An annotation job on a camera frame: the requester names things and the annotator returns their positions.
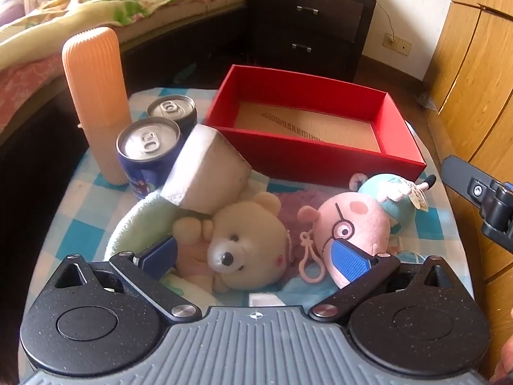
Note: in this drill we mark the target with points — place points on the wooden wardrobe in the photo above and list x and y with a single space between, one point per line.
473 68

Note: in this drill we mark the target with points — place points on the light green fleece towel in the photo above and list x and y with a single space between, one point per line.
132 216

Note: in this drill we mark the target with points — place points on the purple towel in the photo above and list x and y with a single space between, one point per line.
292 208

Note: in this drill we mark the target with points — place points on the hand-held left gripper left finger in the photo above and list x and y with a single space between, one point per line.
156 256

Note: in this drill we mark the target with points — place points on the pink pig plush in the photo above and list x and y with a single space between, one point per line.
360 216

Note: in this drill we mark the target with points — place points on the person's right forearm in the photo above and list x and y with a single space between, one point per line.
505 355

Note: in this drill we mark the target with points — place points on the blue white checkered tablecloth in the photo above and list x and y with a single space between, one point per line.
80 208

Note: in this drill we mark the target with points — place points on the blue drink can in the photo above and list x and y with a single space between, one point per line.
138 170

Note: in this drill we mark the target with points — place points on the orange ribbed plastic cylinder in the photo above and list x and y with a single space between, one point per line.
96 100

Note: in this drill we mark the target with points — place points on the dark green drink can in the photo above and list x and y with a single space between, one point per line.
172 108

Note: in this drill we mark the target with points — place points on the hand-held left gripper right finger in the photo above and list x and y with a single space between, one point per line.
348 260

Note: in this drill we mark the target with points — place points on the floral blanket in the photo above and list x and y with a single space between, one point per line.
100 0

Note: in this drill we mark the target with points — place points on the clear plastic scrap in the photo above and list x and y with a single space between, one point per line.
427 100

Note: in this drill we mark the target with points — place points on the white foam block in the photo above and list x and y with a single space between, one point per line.
208 168

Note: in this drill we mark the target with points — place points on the dark wooden nightstand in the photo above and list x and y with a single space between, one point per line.
320 24

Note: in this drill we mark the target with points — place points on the dark wooden bed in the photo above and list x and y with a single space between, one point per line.
180 36

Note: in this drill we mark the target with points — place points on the red cardboard box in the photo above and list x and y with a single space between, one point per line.
312 156

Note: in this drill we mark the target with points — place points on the pink bedsheet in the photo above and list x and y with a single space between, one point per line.
28 84

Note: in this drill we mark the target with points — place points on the beige teddy bear plush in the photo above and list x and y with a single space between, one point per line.
244 240

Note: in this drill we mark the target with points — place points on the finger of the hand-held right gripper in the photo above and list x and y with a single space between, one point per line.
461 176

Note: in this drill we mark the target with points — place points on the wall socket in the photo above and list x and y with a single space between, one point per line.
396 44

